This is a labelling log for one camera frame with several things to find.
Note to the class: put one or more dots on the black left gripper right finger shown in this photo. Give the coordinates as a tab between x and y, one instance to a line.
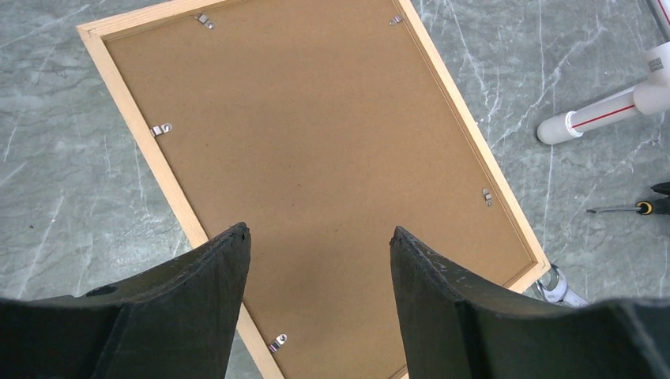
456	324

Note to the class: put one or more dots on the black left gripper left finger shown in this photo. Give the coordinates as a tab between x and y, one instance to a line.
176	320

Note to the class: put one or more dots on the wooden picture frame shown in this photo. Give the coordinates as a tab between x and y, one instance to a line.
323	126

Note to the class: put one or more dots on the black yellow screwdriver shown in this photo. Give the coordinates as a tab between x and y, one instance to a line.
659	206

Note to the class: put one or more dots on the silver open-end wrench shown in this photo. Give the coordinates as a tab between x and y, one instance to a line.
558	290

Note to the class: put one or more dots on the white PVC pipe stand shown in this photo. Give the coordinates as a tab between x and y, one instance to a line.
647	97

